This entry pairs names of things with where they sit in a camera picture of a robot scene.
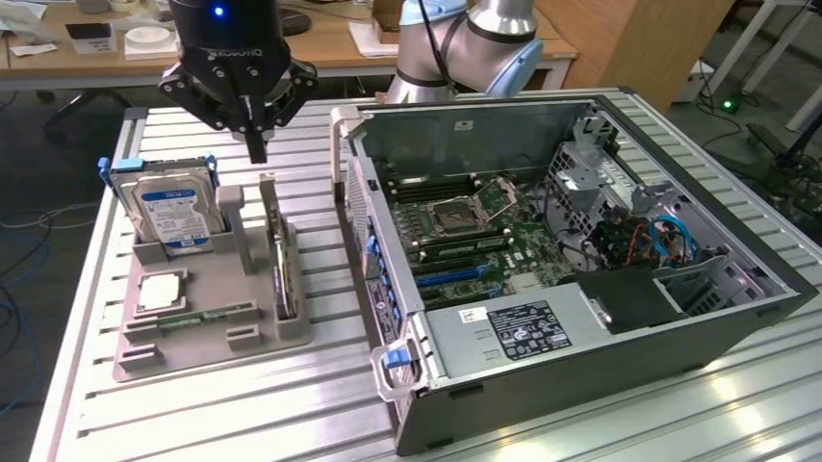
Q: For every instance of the white desk frame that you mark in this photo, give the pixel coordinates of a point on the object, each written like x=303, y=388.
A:
x=751, y=48

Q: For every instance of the wooden cabinet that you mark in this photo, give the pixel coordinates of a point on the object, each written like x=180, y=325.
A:
x=642, y=48

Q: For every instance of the metal disk bay cage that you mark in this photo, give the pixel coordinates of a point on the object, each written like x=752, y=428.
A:
x=577, y=192

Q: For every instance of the installed RAM stick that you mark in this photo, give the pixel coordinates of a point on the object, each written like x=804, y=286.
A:
x=461, y=246

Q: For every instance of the green motherboard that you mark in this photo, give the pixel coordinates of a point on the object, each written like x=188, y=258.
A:
x=513, y=240

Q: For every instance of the CPU socket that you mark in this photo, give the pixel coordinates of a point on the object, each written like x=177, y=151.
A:
x=456, y=216

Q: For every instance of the white paper label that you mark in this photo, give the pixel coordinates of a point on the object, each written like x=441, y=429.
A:
x=32, y=49

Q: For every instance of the green RAM stick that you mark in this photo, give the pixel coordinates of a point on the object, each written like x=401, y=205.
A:
x=192, y=318

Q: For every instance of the grey parts rack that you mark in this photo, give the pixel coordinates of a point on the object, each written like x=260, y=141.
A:
x=212, y=289

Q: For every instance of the black metal stand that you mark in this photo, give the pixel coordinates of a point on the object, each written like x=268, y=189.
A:
x=763, y=137

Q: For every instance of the blue case latch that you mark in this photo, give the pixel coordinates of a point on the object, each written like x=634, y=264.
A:
x=393, y=359

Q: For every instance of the metal socket cover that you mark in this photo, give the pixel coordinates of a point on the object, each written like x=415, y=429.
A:
x=497, y=192

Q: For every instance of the hard disk with blue caddy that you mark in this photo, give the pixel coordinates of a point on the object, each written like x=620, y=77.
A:
x=166, y=212

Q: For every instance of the silver CPU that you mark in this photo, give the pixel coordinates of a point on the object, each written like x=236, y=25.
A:
x=158, y=292

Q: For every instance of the white power box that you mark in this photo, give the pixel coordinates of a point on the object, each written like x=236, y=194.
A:
x=694, y=91

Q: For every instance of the wooden desk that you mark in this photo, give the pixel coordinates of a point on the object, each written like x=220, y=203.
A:
x=64, y=67

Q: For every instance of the silver chipset heatsink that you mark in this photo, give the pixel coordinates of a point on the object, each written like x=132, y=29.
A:
x=524, y=284

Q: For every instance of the white box with black lid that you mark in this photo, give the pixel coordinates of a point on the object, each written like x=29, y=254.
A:
x=92, y=38

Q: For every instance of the cardboard box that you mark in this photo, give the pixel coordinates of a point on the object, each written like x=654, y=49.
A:
x=387, y=14

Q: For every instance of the grey cup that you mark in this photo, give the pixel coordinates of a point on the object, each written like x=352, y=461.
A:
x=93, y=6

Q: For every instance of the black office chair base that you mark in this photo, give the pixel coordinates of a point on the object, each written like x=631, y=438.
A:
x=64, y=110

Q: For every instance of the black lamp base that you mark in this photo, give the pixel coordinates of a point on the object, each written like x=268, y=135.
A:
x=297, y=21

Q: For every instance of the black open PC case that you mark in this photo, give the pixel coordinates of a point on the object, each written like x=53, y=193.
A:
x=577, y=375

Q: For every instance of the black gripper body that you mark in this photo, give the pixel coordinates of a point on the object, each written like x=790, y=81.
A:
x=224, y=38

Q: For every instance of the device with green light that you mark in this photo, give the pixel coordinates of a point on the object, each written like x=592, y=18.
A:
x=727, y=104

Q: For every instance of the blue expansion slot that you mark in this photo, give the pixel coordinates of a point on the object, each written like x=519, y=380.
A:
x=449, y=276

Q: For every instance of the grey power supply unit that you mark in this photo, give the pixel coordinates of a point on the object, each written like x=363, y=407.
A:
x=461, y=346

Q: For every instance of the stack of white papers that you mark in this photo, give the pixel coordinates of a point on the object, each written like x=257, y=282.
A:
x=372, y=43

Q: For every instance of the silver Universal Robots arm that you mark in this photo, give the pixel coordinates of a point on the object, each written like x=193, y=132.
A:
x=417, y=62

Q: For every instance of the green graphics card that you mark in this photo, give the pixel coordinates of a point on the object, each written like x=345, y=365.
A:
x=285, y=279

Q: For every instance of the white round container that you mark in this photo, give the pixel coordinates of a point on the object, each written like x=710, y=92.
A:
x=150, y=43

